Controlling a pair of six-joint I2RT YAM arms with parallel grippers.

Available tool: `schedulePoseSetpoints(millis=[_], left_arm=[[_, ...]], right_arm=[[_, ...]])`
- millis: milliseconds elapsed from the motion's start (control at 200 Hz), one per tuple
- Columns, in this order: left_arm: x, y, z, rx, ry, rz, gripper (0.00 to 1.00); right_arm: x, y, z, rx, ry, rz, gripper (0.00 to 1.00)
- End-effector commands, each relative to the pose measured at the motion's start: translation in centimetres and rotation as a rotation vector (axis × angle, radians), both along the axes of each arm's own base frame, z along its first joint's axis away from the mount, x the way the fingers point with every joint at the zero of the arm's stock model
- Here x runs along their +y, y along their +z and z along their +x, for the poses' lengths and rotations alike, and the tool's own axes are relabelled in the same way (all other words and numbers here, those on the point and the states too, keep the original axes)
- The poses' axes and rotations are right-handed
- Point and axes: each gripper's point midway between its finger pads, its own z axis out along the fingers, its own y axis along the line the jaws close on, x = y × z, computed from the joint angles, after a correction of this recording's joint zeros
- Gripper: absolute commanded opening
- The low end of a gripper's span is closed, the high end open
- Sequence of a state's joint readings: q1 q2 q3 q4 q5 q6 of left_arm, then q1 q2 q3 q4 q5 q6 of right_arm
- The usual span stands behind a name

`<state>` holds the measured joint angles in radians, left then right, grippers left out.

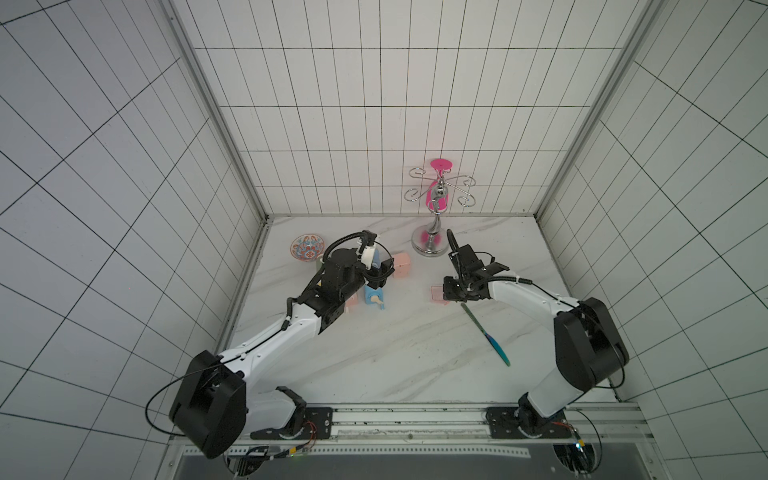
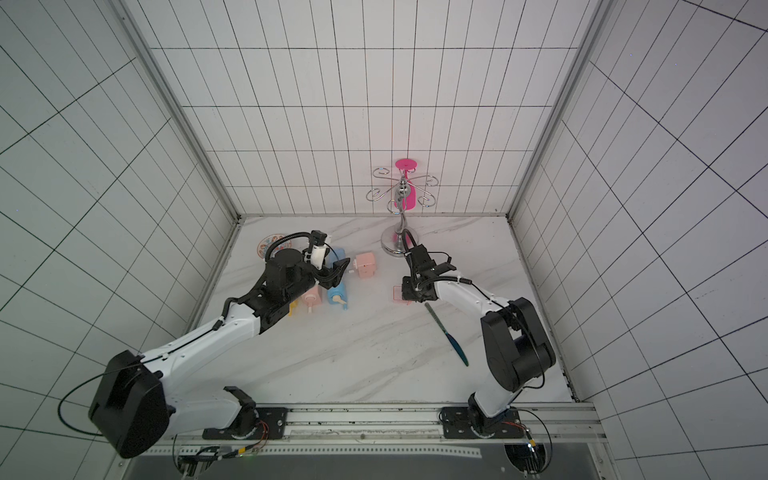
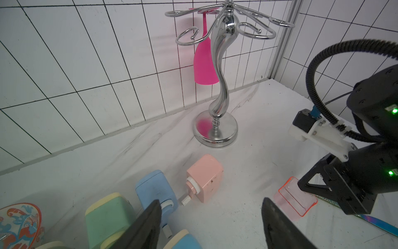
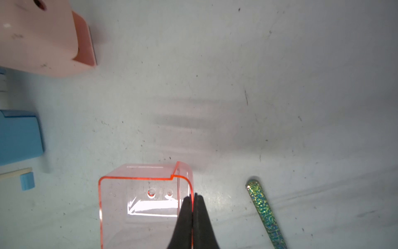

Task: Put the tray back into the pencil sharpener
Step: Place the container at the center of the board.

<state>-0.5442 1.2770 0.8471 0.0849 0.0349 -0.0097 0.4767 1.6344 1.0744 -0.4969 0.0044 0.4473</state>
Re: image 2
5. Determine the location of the clear pink tray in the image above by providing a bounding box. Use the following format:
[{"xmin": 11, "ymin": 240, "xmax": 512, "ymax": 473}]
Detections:
[{"xmin": 393, "ymin": 285, "xmax": 411, "ymax": 305}]

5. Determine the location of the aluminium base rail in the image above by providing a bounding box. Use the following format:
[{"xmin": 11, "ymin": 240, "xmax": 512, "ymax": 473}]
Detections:
[{"xmin": 125, "ymin": 401, "xmax": 607, "ymax": 448}]

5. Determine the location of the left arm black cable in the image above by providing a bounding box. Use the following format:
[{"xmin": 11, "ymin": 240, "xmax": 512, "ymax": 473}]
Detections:
[{"xmin": 57, "ymin": 231, "xmax": 337, "ymax": 439}]

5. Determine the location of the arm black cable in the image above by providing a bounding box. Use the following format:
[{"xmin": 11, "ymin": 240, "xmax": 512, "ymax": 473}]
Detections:
[
  {"xmin": 57, "ymin": 231, "xmax": 337, "ymax": 439},
  {"xmin": 403, "ymin": 229, "xmax": 553, "ymax": 469}
]

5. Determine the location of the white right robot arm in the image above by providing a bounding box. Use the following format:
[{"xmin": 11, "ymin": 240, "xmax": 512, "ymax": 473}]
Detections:
[{"xmin": 402, "ymin": 245, "xmax": 557, "ymax": 419}]

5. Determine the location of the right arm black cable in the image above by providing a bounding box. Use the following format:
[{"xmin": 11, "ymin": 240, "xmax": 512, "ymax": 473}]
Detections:
[{"xmin": 403, "ymin": 229, "xmax": 553, "ymax": 469}]

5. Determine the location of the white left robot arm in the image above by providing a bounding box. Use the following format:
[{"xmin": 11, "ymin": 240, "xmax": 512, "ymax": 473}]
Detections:
[{"xmin": 88, "ymin": 246, "xmax": 350, "ymax": 459}]

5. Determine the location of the patterned ceramic bowl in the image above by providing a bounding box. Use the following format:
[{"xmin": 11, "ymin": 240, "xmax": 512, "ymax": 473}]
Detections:
[{"xmin": 257, "ymin": 234, "xmax": 284, "ymax": 259}]

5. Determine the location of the chrome jewelry stand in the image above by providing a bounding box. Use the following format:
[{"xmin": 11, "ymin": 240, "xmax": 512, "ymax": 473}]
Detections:
[{"xmin": 366, "ymin": 158, "xmax": 440, "ymax": 257}]

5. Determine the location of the pink wine glass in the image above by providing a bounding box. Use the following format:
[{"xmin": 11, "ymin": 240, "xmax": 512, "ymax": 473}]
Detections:
[{"xmin": 395, "ymin": 158, "xmax": 418, "ymax": 212}]

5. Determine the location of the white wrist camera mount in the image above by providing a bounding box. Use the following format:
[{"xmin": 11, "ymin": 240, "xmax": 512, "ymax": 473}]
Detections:
[{"xmin": 305, "ymin": 230, "xmax": 329, "ymax": 270}]

